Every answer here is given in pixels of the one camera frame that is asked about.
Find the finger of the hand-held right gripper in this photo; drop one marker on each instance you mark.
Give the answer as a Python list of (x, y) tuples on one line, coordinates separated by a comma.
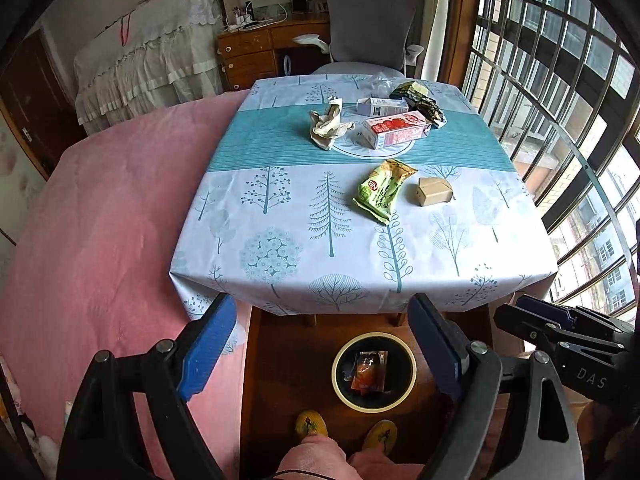
[(540, 305), (515, 320)]

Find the white lace cloth cover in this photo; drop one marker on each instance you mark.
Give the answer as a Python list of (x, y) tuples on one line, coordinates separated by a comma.
[(150, 60)]

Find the dark wooden door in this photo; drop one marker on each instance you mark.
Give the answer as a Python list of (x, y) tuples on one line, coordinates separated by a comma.
[(30, 100)]

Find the small brown carton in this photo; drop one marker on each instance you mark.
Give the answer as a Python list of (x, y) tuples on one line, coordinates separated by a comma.
[(434, 192)]

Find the wooden table frame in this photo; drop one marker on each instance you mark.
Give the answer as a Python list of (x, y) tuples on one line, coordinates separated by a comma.
[(400, 319)]

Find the red white carton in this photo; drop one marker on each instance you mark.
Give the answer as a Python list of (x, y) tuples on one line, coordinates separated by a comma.
[(395, 130)]

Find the clear plastic wrap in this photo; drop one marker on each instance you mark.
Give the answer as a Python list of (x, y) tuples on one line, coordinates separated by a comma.
[(382, 82)]

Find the pink bed blanket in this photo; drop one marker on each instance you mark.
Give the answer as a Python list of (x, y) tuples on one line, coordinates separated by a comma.
[(100, 235)]

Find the cream dark chocolate box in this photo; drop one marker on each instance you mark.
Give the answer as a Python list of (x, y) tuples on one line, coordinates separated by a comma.
[(410, 91)]

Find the person's right leg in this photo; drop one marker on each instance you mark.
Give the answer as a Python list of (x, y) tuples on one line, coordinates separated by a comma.
[(385, 467)]

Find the dark window grille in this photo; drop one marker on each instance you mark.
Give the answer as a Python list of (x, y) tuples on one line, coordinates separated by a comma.
[(575, 57)]

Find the white curtain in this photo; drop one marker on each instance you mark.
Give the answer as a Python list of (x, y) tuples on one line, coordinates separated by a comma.
[(441, 20)]

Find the wooden desk with drawers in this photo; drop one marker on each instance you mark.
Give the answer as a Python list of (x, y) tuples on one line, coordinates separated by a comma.
[(250, 55)]

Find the person's leg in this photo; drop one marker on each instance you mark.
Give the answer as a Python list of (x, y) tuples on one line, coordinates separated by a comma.
[(385, 467), (310, 460)]

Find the person's left leg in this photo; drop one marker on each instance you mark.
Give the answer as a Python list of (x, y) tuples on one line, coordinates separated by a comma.
[(310, 460)]

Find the green snack packet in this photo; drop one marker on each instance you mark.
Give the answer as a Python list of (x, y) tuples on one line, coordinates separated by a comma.
[(382, 190)]

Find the small picture frame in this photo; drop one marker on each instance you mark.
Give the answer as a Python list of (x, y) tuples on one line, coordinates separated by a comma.
[(300, 4)]

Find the white power strip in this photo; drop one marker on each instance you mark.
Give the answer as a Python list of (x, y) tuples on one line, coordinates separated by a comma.
[(247, 24)]

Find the grey office chair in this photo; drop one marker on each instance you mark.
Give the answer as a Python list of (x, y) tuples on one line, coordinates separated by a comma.
[(370, 20)]

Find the tree printed tablecloth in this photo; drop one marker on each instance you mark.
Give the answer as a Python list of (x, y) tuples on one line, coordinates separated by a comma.
[(360, 252)]

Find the orange snack packet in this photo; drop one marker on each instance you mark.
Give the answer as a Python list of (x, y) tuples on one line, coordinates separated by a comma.
[(367, 375)]

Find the cream rimmed round bin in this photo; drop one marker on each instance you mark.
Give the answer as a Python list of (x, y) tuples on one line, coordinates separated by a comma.
[(397, 365)]

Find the dark wrapper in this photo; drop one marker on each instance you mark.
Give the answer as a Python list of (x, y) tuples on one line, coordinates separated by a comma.
[(431, 112)]

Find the white round mat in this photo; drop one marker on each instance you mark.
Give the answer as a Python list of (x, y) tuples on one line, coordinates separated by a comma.
[(355, 151)]

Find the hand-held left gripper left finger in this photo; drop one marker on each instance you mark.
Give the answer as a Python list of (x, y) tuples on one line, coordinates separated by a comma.
[(210, 350)]

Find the beige wrapper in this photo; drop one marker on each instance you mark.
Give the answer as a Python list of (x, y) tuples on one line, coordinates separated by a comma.
[(327, 127)]

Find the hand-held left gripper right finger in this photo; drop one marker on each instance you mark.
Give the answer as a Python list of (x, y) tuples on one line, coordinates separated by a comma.
[(435, 350)]

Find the white purple small box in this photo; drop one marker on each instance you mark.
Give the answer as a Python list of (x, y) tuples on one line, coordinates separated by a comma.
[(380, 106)]

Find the yellow slipper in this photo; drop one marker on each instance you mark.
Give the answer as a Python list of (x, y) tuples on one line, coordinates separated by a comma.
[(380, 435), (311, 425)]

